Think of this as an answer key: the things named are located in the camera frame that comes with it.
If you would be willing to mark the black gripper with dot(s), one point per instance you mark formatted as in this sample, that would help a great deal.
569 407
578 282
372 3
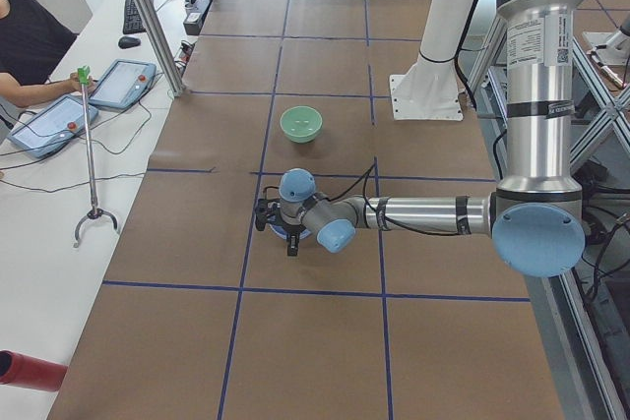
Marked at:
289 231

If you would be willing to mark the blue bowl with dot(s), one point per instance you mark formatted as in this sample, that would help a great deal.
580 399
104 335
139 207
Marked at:
282 232

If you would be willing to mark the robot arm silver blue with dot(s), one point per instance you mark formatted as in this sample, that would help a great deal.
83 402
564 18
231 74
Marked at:
534 215

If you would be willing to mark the green bowl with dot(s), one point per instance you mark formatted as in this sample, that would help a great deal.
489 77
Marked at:
301 124

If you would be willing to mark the far teach pendant tablet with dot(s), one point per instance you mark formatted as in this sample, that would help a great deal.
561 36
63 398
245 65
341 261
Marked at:
123 84

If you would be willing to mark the teach pendant tablet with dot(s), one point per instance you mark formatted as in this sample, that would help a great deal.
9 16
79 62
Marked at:
51 129
123 84

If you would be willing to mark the black computer mouse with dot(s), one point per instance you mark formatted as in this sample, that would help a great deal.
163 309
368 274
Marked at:
126 42

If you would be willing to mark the near teach pendant tablet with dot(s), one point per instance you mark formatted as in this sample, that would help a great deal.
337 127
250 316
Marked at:
51 129

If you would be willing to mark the black keyboard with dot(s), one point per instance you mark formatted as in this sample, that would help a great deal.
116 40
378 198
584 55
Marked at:
132 20

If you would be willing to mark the red cylinder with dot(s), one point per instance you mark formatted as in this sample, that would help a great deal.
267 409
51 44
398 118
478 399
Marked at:
23 371

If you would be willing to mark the person in black shirt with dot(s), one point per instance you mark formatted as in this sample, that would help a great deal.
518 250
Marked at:
33 42

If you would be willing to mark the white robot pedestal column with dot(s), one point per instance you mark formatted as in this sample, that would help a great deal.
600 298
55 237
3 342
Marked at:
429 89

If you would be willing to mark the green handled reacher grabber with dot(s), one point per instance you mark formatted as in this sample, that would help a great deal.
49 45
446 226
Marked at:
95 212

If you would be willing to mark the aluminium frame post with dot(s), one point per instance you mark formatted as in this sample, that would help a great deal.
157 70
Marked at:
160 46

